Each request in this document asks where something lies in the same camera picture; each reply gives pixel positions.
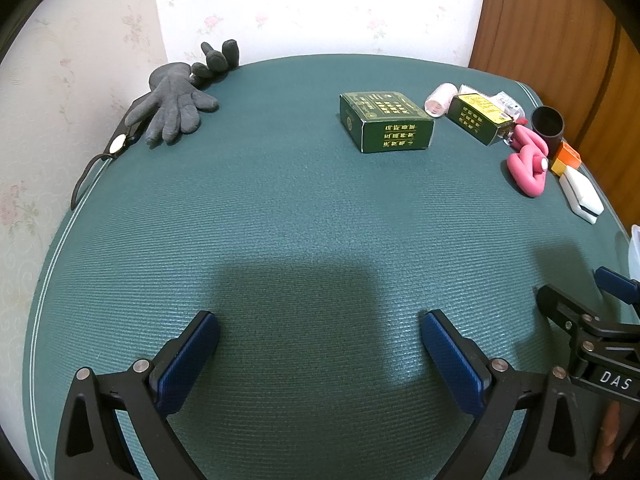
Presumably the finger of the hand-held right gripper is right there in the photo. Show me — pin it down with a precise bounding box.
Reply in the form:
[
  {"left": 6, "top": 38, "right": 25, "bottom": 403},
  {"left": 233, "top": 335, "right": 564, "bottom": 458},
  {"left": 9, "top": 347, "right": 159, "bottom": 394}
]
[
  {"left": 594, "top": 266, "right": 640, "bottom": 307},
  {"left": 534, "top": 284, "right": 640, "bottom": 343}
]

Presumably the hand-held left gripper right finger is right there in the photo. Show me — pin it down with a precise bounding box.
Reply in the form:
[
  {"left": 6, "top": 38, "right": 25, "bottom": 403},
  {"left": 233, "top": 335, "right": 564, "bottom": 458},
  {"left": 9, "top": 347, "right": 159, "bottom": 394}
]
[{"left": 420, "top": 309, "right": 601, "bottom": 480}]

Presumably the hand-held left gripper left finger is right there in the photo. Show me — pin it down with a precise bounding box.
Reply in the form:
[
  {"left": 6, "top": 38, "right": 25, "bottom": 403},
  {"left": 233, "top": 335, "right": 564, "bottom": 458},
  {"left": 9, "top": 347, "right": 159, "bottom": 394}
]
[{"left": 54, "top": 310, "right": 221, "bottom": 480}]

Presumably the orange and yellow box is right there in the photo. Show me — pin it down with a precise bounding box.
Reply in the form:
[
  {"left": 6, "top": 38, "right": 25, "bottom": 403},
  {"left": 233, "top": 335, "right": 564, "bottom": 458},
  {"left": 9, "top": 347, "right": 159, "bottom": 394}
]
[{"left": 550, "top": 141, "right": 582, "bottom": 177}]

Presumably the pink hand grip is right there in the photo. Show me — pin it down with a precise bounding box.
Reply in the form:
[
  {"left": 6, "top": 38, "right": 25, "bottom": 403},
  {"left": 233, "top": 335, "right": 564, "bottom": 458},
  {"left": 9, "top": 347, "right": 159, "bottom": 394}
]
[{"left": 507, "top": 125, "right": 551, "bottom": 199}]

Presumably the green box with yellow label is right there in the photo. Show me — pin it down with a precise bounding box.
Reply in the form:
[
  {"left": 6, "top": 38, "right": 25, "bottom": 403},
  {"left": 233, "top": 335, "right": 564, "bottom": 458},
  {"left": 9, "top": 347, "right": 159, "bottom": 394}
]
[{"left": 445, "top": 92, "right": 516, "bottom": 147}]

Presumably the pink hair roller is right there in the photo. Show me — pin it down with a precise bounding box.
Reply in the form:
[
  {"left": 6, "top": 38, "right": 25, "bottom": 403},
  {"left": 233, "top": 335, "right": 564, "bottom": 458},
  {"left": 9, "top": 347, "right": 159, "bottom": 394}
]
[{"left": 425, "top": 82, "right": 459, "bottom": 119}]

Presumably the large dark green box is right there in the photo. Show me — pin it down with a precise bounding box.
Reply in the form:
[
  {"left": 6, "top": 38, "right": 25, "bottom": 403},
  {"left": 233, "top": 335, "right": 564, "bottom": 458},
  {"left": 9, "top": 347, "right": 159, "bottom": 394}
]
[{"left": 339, "top": 90, "right": 436, "bottom": 154}]

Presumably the person's right hand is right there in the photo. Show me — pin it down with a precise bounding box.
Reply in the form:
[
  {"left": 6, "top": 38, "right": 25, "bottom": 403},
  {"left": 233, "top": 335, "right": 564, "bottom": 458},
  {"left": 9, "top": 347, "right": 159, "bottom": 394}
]
[{"left": 597, "top": 402, "right": 622, "bottom": 467}]

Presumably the black plastic cup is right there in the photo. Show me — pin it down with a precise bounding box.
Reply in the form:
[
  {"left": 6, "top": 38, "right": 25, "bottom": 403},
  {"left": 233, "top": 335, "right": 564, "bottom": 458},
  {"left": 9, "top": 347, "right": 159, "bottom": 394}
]
[{"left": 531, "top": 106, "right": 566, "bottom": 154}]

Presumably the green textured mat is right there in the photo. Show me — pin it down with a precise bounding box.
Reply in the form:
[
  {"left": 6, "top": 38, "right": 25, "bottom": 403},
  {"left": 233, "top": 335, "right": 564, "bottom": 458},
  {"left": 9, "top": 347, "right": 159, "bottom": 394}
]
[{"left": 22, "top": 54, "right": 635, "bottom": 480}]

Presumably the white and red packet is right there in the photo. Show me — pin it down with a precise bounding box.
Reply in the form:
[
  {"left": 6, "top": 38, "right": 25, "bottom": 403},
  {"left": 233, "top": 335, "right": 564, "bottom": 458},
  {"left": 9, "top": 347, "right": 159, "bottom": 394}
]
[{"left": 484, "top": 89, "right": 528, "bottom": 126}]

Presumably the brown wooden wardrobe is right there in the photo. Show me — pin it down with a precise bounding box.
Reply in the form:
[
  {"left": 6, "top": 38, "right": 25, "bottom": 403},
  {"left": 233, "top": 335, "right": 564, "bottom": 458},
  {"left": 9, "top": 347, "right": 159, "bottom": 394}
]
[{"left": 467, "top": 0, "right": 640, "bottom": 241}]

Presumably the grey knit glove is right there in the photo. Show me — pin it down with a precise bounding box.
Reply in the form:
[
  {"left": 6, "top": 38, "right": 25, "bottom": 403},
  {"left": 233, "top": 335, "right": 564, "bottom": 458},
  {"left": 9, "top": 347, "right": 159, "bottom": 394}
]
[
  {"left": 190, "top": 39, "right": 241, "bottom": 82},
  {"left": 124, "top": 62, "right": 221, "bottom": 148}
]

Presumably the black strap with white disc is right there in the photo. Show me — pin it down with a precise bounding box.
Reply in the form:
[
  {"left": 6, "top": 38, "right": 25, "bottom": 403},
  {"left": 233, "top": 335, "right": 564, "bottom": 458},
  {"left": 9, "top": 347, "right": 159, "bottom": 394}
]
[{"left": 70, "top": 110, "right": 152, "bottom": 211}]

